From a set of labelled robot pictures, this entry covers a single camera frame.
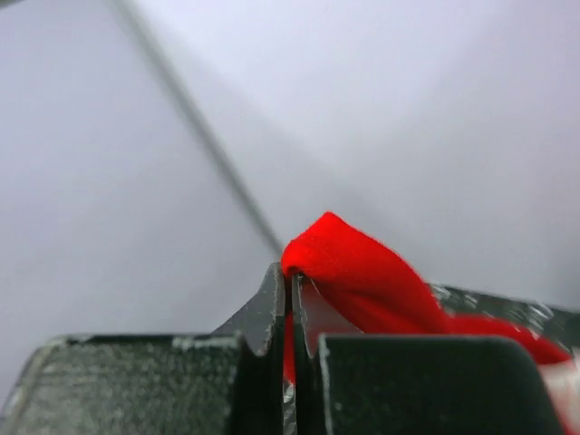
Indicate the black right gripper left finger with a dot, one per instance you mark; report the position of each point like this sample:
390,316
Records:
226,382

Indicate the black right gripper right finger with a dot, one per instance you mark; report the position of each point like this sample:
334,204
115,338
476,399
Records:
348,382

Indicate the red t-shirt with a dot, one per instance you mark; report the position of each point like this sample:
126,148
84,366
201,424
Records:
374,289

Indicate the aluminium left corner post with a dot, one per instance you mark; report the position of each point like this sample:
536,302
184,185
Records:
149,44

